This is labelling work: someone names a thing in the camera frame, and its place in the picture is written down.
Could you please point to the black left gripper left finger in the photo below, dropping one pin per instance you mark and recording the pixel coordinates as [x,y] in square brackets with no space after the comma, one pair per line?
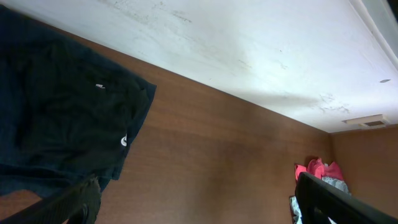
[76,204]

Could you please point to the red garment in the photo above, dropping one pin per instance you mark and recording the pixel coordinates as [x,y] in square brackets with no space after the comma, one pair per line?
[317,168]

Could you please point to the folded navy blue garment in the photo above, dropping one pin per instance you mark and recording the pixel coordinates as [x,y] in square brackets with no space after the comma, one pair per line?
[19,169]

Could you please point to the light blue-grey t-shirt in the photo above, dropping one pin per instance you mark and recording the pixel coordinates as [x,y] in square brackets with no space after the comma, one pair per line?
[294,206]

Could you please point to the dark green t-shirt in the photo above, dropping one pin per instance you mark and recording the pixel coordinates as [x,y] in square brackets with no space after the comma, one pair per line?
[83,106]

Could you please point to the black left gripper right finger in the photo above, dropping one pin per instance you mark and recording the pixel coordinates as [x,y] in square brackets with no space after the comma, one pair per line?
[320,202]

